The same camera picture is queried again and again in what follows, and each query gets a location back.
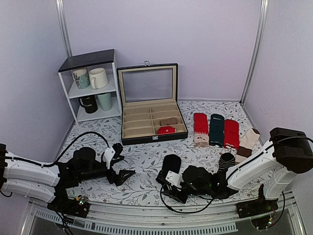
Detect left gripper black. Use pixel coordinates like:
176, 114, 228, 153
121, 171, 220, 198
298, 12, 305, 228
79, 162, 135, 187

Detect black sock white stripes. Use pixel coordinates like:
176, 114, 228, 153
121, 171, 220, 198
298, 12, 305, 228
158, 154, 182, 182

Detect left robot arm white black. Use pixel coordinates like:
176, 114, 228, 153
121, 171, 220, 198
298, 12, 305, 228
0, 144, 135, 212

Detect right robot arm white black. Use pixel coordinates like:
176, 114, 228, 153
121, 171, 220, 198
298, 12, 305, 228
156, 127, 313, 213

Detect rolled red sock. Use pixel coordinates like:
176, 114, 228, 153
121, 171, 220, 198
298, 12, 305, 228
157, 126, 176, 135

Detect black striped sock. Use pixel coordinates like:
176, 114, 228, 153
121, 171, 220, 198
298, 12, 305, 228
218, 152, 235, 173

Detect red santa sock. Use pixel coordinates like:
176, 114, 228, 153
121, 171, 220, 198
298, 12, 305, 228
194, 113, 209, 147

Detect mint green mug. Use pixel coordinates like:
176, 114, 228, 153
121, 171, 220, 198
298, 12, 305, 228
97, 93, 112, 111

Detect rolled brown sock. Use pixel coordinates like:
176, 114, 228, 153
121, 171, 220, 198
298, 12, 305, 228
160, 117, 178, 126

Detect black mug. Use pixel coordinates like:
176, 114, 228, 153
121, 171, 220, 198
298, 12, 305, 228
79, 95, 98, 114

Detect black compartment box open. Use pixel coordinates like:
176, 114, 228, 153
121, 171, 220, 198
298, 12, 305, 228
116, 63, 188, 145

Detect dark green sock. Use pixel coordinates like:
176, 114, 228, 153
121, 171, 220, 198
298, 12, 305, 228
209, 114, 224, 147

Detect red white sock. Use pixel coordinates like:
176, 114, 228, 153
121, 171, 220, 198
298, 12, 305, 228
224, 119, 239, 150

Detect cream white mug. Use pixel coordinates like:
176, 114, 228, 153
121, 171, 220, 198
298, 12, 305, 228
89, 68, 109, 90

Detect cream brown sock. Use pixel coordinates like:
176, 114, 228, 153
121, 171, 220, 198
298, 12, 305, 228
235, 128, 260, 164

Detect floral teal mug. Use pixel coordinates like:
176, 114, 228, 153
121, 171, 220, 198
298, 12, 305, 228
71, 68, 90, 90

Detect white shelf black top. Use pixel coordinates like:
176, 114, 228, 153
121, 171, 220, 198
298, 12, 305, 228
58, 49, 122, 124

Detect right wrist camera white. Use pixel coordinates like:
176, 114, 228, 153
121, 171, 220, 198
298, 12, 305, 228
166, 170, 182, 189

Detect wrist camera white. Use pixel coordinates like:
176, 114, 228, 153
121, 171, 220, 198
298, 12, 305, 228
166, 170, 182, 189
101, 146, 115, 169

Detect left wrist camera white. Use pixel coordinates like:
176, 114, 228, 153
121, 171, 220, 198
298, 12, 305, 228
101, 146, 115, 169

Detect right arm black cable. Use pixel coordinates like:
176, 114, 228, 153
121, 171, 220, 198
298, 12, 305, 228
160, 185, 216, 214

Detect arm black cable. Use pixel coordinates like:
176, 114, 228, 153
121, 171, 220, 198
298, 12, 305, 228
39, 131, 113, 169
160, 185, 216, 214

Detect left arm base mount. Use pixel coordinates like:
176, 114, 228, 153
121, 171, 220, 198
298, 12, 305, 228
47, 196, 90, 218

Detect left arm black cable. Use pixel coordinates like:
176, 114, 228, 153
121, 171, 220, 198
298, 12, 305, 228
39, 131, 113, 169

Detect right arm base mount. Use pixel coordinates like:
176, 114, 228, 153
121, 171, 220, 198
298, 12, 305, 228
236, 199, 278, 231

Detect aluminium front rail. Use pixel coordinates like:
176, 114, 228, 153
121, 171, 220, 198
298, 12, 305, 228
21, 188, 308, 235

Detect left corner metal post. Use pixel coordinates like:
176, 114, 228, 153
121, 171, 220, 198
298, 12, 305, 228
55, 0, 72, 57

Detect corner metal post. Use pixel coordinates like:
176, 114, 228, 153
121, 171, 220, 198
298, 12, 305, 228
55, 0, 72, 57
240, 0, 269, 106

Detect right corner metal post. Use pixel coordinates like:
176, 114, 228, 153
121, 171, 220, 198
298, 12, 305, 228
240, 0, 269, 106

